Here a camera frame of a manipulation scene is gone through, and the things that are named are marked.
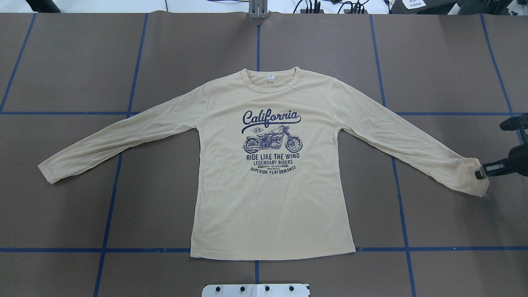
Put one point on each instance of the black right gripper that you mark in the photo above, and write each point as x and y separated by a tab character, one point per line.
519	159

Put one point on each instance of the beige long-sleeve printed shirt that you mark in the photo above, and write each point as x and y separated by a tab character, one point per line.
269	183

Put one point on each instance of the grey aluminium frame post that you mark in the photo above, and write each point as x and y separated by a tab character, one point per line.
258	9

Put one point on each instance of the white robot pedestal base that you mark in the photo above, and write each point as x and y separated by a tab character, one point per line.
257	290

